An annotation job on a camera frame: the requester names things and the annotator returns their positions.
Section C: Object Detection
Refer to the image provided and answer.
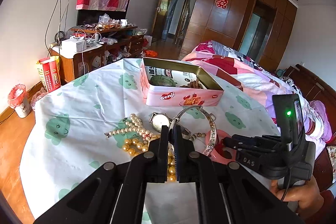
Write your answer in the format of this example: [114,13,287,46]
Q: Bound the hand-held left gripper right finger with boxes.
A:
[172,124,305,224]

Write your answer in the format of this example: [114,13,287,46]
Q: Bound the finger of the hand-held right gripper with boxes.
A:
[223,137,264,155]
[231,134,282,146]

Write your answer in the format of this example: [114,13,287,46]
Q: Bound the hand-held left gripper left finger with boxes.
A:
[34,125,170,224]

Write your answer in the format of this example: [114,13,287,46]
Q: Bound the silver wrist watch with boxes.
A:
[149,112,193,140]

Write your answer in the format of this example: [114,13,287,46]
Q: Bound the pink bangle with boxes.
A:
[203,130,238,163]

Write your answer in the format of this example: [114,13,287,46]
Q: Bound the silver bangle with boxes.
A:
[172,105,219,157]

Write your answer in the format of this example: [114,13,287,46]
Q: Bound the gold pearl necklace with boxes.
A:
[122,135,177,183]

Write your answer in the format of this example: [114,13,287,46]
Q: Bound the pink tin box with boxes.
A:
[140,57,224,107]

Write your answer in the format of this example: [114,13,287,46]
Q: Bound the person's right hand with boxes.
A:
[270,175,324,214]

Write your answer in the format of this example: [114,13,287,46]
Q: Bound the purple cloth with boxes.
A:
[307,100,333,143]

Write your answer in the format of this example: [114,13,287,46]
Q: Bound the green jade bangle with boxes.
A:
[149,75,176,87]

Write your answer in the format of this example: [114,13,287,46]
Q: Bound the black white patterned pillow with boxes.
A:
[280,76,303,94]

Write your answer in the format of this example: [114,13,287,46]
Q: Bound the wooden bed headboard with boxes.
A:
[283,64,336,147]

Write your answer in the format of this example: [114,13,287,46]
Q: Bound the pink patchwork quilt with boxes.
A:
[181,40,334,143]

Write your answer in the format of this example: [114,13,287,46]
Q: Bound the white green printed tablecloth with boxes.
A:
[20,57,282,224]

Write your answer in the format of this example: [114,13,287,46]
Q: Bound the wooden television cabinet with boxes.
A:
[49,25,148,83]

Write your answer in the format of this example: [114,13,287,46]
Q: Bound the brown wooden wardrobe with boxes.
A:
[165,0,299,73]

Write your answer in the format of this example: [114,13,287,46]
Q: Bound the wooden door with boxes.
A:
[152,0,172,42]

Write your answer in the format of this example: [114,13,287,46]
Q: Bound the white cardboard box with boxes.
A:
[61,39,87,54]

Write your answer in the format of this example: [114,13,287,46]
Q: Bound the red yellow carton box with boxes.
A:
[36,55,62,93]

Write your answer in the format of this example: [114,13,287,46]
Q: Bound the crumpled plastic bag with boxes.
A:
[31,87,49,109]

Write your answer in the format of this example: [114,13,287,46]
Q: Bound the clear plastic bag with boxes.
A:
[98,13,111,25]

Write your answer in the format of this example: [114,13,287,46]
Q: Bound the black television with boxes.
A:
[77,9,128,27]

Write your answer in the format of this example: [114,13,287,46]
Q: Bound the trash bin with pink bag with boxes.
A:
[8,84,31,118]

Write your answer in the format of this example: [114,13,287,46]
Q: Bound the white pearl necklace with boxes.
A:
[104,114,161,141]

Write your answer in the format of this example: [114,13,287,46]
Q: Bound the white charging cable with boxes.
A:
[79,36,88,75]

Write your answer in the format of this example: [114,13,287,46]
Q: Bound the black hanging cables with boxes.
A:
[45,0,72,49]

